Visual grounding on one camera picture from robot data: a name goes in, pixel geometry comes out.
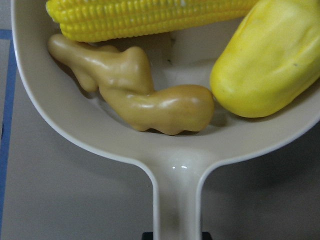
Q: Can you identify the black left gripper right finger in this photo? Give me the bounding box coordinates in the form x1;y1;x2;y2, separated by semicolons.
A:
200;232;212;240

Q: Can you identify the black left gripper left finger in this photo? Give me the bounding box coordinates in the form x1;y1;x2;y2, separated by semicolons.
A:
141;232;154;240

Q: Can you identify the tan toy ginger root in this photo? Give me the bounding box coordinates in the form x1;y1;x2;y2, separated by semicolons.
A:
47;34;215;135

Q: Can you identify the yellow toy potato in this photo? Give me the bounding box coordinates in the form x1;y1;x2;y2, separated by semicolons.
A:
210;0;320;118

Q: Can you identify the yellow toy corn cob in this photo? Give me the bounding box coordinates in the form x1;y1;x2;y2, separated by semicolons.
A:
45;0;256;43

